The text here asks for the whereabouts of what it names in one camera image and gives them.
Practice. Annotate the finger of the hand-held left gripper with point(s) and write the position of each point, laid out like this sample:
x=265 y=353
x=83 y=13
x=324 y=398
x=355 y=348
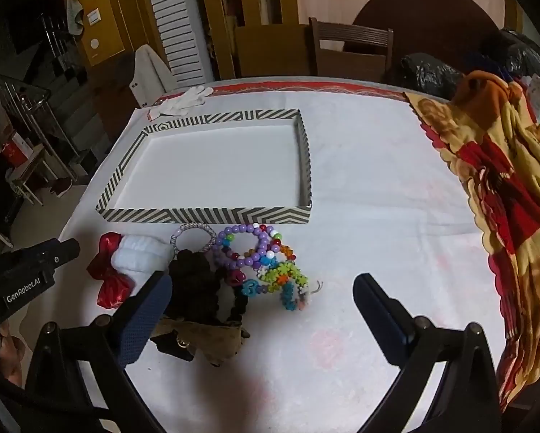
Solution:
x=64 y=250

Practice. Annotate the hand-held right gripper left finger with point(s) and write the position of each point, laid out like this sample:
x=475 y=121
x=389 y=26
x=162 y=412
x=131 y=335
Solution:
x=149 y=315

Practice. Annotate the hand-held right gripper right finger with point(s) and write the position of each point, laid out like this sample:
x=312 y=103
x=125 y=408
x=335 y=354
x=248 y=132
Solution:
x=380 y=320

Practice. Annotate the red ribbon hair bow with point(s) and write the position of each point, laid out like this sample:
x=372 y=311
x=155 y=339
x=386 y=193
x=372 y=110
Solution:
x=110 y=288

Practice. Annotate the black fuzzy scrunchie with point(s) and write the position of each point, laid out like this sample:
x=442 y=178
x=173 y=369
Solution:
x=193 y=279

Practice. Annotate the white fluffy scrunchie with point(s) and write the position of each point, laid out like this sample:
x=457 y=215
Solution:
x=139 y=252

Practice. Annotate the beige bow hair clip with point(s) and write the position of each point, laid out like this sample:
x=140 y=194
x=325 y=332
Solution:
x=211 y=343

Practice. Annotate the black ruffled scrunchie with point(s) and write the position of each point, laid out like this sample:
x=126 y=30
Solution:
x=240 y=306

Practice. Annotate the striped shallow cardboard box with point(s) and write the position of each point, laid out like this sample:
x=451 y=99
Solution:
x=207 y=215

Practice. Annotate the person's left hand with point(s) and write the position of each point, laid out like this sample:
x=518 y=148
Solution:
x=9 y=351

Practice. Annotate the small white stool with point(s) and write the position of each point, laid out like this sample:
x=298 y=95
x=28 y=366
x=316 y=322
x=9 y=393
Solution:
x=28 y=171

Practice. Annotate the metal rack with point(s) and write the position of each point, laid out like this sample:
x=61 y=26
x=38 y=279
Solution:
x=26 y=99

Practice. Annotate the white work glove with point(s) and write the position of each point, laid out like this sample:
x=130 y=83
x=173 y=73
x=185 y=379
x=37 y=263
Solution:
x=184 y=99

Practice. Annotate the white cloth garment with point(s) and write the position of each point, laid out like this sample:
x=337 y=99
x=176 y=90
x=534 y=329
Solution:
x=148 y=76

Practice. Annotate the red and yellow printed blanket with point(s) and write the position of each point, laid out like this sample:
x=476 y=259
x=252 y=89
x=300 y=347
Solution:
x=500 y=167

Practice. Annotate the hanging white cloth bag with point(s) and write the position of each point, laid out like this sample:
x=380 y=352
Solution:
x=75 y=13

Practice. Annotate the black plastic bag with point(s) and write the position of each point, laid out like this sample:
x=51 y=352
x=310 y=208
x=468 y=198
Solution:
x=432 y=74
x=518 y=54

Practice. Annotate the white louvered door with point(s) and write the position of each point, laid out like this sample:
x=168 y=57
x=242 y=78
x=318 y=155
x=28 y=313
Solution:
x=175 y=18

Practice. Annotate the wooden chair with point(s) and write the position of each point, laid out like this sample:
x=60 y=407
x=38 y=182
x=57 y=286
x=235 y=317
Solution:
x=351 y=31

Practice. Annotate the wooden cabinet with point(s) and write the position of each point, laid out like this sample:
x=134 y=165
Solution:
x=274 y=49

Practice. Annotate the round brown tabletop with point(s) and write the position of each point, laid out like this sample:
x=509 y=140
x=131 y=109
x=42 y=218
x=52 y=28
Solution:
x=432 y=13

